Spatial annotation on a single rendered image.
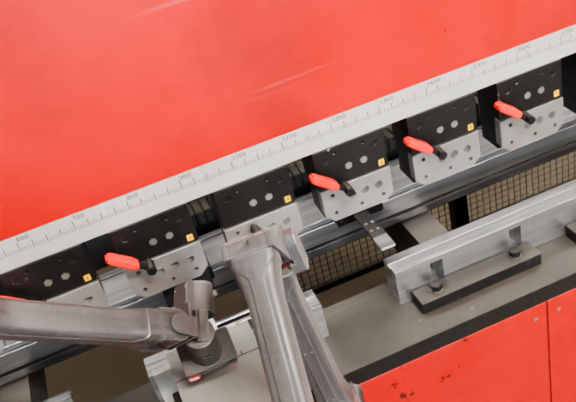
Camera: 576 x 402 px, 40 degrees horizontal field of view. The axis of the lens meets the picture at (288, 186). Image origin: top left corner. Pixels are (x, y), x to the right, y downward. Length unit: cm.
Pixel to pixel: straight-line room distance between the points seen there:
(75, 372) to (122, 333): 200
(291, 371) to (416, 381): 78
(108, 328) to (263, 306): 32
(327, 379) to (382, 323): 49
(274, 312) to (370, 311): 76
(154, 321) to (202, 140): 33
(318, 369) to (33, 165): 58
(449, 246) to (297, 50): 63
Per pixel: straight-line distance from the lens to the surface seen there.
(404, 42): 150
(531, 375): 202
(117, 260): 147
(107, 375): 323
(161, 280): 155
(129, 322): 134
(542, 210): 190
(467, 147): 168
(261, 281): 110
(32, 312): 125
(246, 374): 160
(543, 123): 175
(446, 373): 185
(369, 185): 160
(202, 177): 146
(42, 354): 196
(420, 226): 203
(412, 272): 179
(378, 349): 175
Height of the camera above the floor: 213
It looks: 33 degrees down
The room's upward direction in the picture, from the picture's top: 15 degrees counter-clockwise
